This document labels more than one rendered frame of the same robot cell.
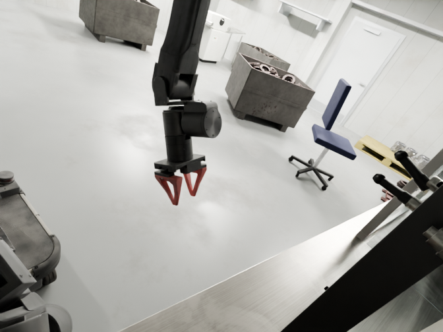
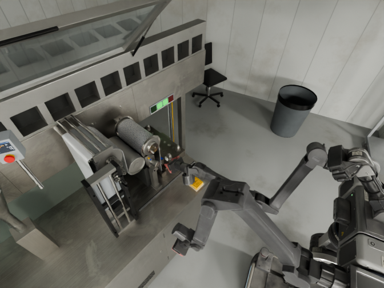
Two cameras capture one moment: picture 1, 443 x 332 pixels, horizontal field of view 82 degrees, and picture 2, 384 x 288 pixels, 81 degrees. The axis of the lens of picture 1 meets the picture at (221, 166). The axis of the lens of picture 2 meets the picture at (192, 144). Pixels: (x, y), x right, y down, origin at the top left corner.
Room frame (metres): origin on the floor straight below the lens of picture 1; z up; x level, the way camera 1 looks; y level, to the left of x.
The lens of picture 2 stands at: (0.86, 0.10, 2.23)
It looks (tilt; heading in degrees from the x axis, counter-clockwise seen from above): 47 degrees down; 179
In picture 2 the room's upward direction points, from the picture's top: 2 degrees clockwise
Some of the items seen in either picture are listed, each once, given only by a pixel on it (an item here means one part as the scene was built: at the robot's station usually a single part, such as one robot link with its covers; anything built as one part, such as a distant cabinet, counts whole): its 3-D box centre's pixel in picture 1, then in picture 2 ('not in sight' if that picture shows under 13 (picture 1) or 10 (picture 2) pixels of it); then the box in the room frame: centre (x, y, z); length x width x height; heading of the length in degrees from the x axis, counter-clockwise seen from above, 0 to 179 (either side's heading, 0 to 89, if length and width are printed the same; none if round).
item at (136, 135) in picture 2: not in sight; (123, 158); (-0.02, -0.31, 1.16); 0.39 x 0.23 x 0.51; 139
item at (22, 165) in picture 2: not in sight; (29, 172); (0.35, -0.52, 1.51); 0.02 x 0.02 x 0.20
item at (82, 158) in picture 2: not in sight; (90, 173); (0.11, -0.46, 1.17); 0.34 x 0.05 x 0.54; 49
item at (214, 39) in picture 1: (210, 37); not in sight; (6.82, 1.59, 0.54); 2.28 x 0.57 x 1.08; 155
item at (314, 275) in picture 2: not in sight; (302, 270); (0.66, 0.48, 1.43); 0.10 x 0.05 x 0.09; 65
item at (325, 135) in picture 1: (333, 136); not in sight; (3.15, -1.10, 0.59); 0.69 x 0.66 x 1.19; 69
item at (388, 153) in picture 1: (393, 153); not in sight; (5.37, -3.11, 0.20); 1.36 x 0.94 x 0.40; 65
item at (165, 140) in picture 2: not in sight; (158, 144); (-0.28, -0.13, 1.00); 0.40 x 0.16 x 0.06; 49
